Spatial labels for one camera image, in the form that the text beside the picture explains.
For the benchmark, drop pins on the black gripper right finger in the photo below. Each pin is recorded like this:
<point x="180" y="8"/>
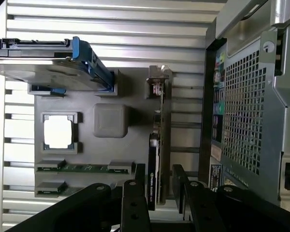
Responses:
<point x="198" y="205"/>

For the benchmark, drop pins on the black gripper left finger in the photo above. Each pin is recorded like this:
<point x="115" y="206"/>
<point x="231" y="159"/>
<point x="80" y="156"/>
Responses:
<point x="133" y="205"/>

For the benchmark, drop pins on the green RAM stick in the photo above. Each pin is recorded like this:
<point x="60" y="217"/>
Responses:
<point x="87" y="168"/>
<point x="52" y="189"/>

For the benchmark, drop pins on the grey parts rack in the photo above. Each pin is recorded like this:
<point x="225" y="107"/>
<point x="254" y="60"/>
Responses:
<point x="106" y="145"/>

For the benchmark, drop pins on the green graphics card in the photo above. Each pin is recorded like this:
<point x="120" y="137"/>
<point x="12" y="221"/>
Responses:
<point x="159" y="135"/>

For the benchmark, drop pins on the grey square block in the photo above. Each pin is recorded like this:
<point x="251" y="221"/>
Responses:
<point x="110" y="120"/>

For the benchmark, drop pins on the silver CPU chip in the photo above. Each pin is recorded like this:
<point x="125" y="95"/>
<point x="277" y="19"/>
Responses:
<point x="57" y="133"/>

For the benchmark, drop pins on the grey PC case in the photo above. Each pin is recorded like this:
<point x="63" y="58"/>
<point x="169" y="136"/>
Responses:
<point x="251" y="101"/>

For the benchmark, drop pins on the hard disk with blue caddy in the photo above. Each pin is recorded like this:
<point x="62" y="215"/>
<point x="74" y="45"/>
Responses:
<point x="50" y="62"/>

